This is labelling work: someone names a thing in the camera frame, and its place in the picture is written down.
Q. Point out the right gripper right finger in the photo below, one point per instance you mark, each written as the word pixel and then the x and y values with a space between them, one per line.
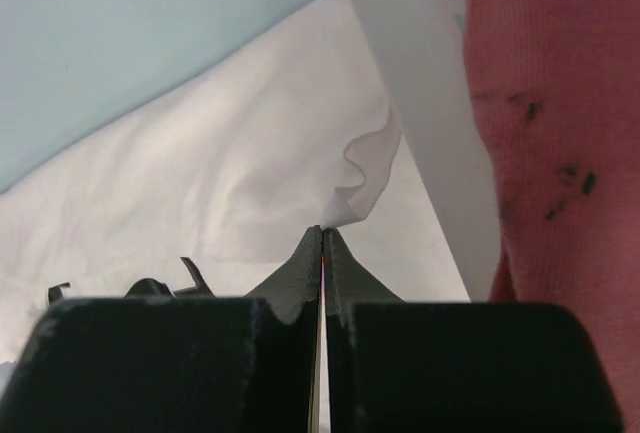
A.
pixel 347 282

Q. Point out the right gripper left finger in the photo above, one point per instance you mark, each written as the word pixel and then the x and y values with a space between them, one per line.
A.
pixel 292 291

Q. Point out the white robot print t-shirt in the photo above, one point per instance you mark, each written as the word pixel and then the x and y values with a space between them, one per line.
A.
pixel 228 171

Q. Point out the dusty pink t-shirt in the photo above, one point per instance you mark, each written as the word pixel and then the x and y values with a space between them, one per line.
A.
pixel 555 95

